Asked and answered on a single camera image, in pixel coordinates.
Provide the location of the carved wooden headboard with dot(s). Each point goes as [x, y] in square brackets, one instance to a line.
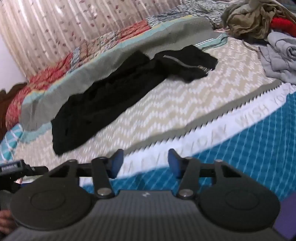
[5, 100]

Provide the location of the grey sweatshirt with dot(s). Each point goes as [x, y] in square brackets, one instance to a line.
[278, 57]

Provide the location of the teal patterned pillow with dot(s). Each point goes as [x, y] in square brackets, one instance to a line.
[10, 142]

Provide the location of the person's left hand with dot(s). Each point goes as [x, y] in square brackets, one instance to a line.
[7, 223]

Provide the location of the black pants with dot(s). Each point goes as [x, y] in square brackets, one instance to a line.
[85, 114]

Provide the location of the olive crumpled garment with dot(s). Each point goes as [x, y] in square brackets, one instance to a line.
[253, 18]

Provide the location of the patterned bedsheet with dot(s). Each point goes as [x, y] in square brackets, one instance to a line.
[235, 113]

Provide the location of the leaf pattern curtain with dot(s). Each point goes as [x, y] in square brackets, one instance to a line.
[40, 33]

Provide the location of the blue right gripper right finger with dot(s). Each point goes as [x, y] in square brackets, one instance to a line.
[176, 163]

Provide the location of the red garment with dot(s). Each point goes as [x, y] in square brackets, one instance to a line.
[284, 25]

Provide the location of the blue white floral blanket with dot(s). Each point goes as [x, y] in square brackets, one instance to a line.
[210, 10]

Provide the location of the red floral quilt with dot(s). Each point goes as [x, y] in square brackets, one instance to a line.
[81, 55]

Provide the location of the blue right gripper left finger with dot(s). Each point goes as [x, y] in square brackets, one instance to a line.
[115, 163]

